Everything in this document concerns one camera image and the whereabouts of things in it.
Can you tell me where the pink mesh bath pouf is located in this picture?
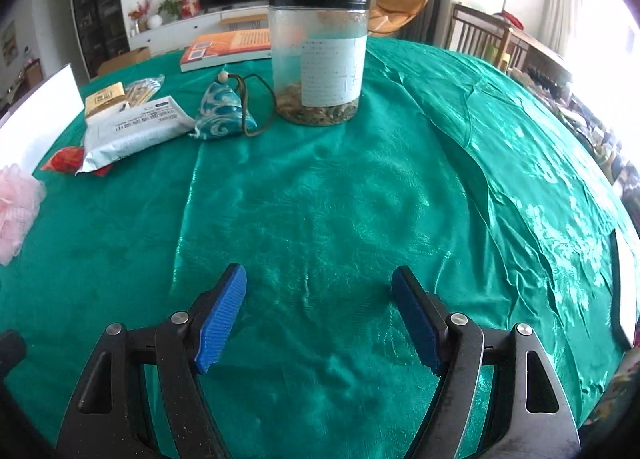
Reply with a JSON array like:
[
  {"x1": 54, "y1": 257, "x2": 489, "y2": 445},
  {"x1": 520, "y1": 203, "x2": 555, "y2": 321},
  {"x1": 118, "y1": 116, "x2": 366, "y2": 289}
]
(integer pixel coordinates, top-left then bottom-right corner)
[{"x1": 0, "y1": 164, "x2": 47, "y2": 266}]

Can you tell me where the red foil packet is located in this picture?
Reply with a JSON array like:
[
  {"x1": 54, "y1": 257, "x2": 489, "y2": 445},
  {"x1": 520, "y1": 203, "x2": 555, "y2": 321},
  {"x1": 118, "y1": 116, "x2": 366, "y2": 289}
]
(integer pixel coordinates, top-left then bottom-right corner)
[{"x1": 40, "y1": 146, "x2": 85, "y2": 174}]

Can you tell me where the grey plastic mailer bag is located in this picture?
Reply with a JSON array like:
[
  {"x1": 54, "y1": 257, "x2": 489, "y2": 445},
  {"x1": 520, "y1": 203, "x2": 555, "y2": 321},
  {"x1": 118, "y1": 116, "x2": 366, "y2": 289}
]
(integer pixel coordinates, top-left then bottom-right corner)
[{"x1": 78, "y1": 96, "x2": 195, "y2": 173}]

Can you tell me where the beige tissue pack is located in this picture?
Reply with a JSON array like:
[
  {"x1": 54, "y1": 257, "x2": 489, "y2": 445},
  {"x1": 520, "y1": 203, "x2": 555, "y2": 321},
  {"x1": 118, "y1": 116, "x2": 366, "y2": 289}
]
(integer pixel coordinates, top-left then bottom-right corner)
[{"x1": 85, "y1": 82, "x2": 129, "y2": 119}]

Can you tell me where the bag of wooden sticks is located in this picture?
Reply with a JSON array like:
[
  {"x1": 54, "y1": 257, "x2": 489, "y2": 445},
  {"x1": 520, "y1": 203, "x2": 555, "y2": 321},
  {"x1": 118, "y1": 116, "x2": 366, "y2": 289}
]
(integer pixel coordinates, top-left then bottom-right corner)
[{"x1": 125, "y1": 75, "x2": 165, "y2": 107}]

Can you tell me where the blue patterned sachet pouch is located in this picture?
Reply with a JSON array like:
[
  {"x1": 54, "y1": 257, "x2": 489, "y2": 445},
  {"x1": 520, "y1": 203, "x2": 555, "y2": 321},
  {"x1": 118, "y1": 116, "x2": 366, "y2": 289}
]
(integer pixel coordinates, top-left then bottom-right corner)
[{"x1": 190, "y1": 70, "x2": 277, "y2": 141}]

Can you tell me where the white cardboard storage box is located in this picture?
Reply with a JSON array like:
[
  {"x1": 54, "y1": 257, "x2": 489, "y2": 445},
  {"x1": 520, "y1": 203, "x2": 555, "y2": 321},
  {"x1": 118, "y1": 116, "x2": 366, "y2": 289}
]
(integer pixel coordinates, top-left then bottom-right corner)
[{"x1": 0, "y1": 64, "x2": 84, "y2": 174}]

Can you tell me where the green satin tablecloth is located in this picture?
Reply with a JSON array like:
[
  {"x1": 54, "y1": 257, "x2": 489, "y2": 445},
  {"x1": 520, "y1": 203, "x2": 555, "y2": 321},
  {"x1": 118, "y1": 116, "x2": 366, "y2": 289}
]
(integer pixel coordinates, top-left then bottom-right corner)
[{"x1": 1, "y1": 39, "x2": 629, "y2": 458}]

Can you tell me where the brown cardboard box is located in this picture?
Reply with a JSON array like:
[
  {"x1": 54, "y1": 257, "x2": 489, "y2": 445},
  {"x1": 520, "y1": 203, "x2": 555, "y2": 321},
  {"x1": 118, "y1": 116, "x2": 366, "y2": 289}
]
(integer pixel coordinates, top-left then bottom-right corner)
[{"x1": 98, "y1": 46, "x2": 151, "y2": 77}]

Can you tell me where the white tv cabinet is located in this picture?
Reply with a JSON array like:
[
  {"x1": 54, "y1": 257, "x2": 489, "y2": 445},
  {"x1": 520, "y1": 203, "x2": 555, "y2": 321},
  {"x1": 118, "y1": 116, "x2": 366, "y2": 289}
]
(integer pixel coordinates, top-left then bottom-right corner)
[{"x1": 128, "y1": 5, "x2": 268, "y2": 56}]

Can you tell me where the orange hardcover book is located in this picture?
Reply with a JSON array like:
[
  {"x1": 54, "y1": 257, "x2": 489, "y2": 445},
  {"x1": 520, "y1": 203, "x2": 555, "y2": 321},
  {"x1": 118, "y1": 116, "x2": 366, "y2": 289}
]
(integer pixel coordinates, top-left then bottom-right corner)
[{"x1": 180, "y1": 29, "x2": 271, "y2": 72}]

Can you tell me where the red flower arrangement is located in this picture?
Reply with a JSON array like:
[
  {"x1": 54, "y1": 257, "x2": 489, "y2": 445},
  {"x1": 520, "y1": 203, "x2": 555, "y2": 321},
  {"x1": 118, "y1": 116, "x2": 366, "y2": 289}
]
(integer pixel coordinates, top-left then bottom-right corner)
[{"x1": 128, "y1": 0, "x2": 152, "y2": 34}]

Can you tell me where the green plant with red gift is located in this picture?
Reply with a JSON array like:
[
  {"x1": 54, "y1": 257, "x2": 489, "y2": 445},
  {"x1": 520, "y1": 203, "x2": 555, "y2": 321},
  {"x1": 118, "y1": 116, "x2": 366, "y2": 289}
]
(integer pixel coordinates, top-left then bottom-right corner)
[{"x1": 158, "y1": 0, "x2": 202, "y2": 19}]

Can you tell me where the wooden railing chair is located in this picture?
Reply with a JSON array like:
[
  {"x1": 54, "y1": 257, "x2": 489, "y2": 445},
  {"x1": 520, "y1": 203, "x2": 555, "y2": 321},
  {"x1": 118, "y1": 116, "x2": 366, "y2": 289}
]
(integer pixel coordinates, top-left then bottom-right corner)
[{"x1": 445, "y1": 3, "x2": 572, "y2": 86}]

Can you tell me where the small wooden bench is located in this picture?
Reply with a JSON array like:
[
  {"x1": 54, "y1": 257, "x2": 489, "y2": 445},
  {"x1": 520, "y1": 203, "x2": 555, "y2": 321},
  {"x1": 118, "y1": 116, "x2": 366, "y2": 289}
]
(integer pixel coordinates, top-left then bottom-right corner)
[{"x1": 220, "y1": 14, "x2": 268, "y2": 31}]

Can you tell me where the orange lounge chair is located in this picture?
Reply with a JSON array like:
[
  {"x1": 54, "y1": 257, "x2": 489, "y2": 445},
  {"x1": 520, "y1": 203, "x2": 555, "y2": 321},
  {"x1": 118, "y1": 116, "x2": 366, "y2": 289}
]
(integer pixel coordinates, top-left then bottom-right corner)
[{"x1": 368, "y1": 0, "x2": 428, "y2": 37}]

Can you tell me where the clear jar black lid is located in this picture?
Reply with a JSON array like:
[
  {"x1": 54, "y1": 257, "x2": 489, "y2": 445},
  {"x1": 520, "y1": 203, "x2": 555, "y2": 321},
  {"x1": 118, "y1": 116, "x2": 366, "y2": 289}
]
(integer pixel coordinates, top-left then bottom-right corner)
[{"x1": 268, "y1": 0, "x2": 370, "y2": 127}]

